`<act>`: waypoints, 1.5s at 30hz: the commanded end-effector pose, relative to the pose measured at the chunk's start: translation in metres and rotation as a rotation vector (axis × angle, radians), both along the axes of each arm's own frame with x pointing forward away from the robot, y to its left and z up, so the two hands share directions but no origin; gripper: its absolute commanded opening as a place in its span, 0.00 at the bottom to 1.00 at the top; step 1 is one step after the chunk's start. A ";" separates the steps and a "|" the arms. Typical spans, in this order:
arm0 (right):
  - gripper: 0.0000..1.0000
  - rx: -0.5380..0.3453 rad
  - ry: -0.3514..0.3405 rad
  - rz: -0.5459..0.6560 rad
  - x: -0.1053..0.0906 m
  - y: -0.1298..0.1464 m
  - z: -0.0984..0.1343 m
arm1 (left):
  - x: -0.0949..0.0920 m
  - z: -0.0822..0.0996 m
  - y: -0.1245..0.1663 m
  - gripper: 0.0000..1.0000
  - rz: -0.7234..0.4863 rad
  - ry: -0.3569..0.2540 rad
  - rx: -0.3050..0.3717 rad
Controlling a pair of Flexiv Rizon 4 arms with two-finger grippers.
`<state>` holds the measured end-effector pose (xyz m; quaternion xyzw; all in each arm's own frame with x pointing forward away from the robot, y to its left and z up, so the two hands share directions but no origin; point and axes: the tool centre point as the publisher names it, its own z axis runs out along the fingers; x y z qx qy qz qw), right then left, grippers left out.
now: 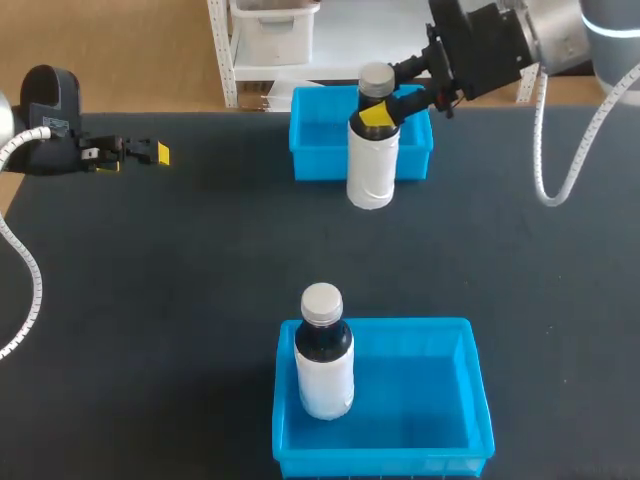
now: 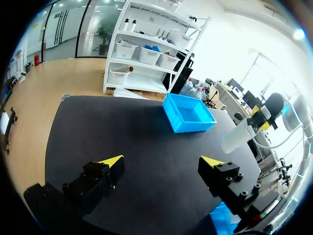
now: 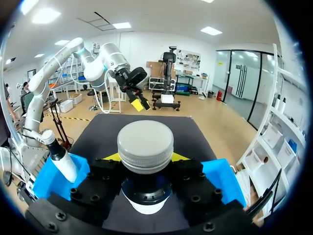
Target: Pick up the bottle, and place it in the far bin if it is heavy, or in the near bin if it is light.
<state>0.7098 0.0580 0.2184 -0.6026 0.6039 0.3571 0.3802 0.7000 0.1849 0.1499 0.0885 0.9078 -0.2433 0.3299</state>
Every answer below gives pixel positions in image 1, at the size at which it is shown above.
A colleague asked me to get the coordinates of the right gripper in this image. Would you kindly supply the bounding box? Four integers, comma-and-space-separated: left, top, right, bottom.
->
348, 0, 535, 142

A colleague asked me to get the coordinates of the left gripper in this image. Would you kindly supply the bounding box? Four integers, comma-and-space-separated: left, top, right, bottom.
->
9, 63, 172, 178

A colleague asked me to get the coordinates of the white bottle with dark top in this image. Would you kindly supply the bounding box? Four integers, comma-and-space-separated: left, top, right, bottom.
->
293, 282, 357, 421
346, 62, 401, 211

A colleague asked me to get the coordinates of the blue plastic bin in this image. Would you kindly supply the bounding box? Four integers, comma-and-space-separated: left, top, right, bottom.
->
271, 316, 497, 480
288, 84, 435, 184

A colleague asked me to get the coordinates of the white metal shelf rack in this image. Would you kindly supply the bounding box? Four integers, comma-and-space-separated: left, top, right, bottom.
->
207, 0, 546, 114

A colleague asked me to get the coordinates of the white plastic storage box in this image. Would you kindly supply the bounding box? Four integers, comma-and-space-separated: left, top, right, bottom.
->
230, 0, 322, 67

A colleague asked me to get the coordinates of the white cable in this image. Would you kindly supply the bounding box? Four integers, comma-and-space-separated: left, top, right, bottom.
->
0, 124, 54, 362
531, 62, 640, 207

